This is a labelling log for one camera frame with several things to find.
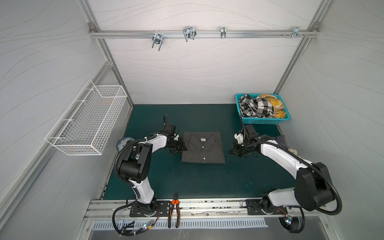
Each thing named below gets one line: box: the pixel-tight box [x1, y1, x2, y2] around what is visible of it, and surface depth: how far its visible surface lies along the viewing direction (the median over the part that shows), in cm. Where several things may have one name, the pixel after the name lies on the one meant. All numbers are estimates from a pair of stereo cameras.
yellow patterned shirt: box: [259, 94, 287, 119], surface depth 106 cm
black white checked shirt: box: [238, 94, 274, 118], surface depth 106 cm
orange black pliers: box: [168, 192, 181, 229], surface depth 74 cm
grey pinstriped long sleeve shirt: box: [181, 131, 226, 164], surface depth 95 cm
